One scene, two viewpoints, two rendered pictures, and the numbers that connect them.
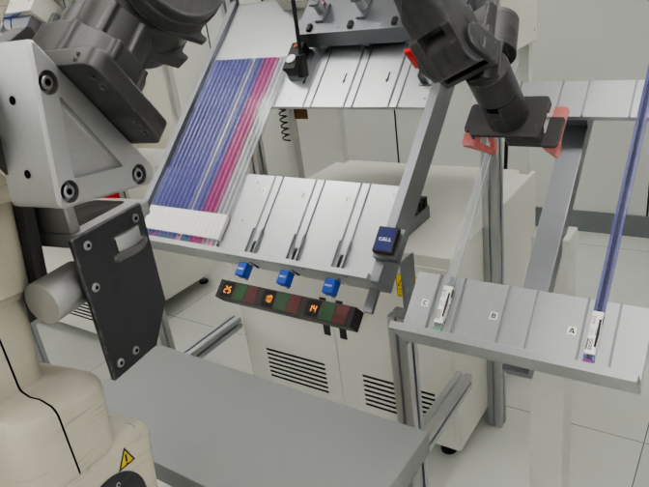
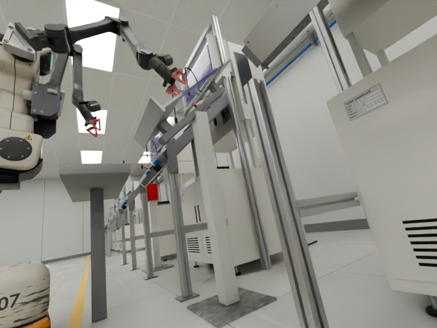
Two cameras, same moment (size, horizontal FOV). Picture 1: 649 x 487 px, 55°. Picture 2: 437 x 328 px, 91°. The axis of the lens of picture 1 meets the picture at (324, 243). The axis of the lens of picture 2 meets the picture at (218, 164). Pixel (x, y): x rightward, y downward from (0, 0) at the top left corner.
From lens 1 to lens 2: 1.21 m
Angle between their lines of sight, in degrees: 44
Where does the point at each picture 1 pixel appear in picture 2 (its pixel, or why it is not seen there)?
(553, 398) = (204, 176)
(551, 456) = (209, 207)
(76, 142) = (14, 38)
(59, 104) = (12, 30)
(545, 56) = (328, 157)
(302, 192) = not seen: hidden behind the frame
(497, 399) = (262, 251)
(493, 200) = (242, 156)
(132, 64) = (34, 32)
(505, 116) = (160, 71)
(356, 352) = not seen: hidden behind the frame
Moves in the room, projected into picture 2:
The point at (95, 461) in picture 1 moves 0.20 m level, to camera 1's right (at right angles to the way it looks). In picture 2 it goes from (17, 130) to (47, 114)
